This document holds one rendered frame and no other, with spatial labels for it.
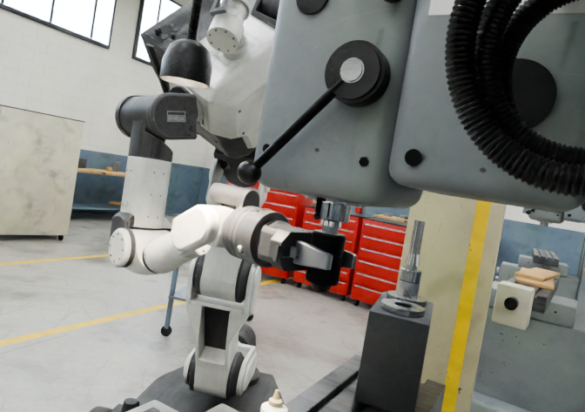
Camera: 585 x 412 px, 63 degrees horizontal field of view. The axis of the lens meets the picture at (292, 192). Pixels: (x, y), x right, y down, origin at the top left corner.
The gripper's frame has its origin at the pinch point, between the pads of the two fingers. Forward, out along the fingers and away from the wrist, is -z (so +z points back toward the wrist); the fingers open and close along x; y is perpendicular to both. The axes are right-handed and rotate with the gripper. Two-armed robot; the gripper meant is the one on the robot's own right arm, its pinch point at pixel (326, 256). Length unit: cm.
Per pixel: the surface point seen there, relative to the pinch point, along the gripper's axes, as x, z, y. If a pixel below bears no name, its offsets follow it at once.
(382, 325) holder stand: 31.3, 7.3, 16.0
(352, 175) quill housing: -8.2, -8.1, -11.6
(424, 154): -8.0, -16.5, -14.9
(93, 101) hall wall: 339, 868, -82
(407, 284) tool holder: 44.8, 10.6, 9.4
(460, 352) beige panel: 166, 43, 57
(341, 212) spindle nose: -1.0, -2.1, -6.7
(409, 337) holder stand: 33.6, 2.3, 17.0
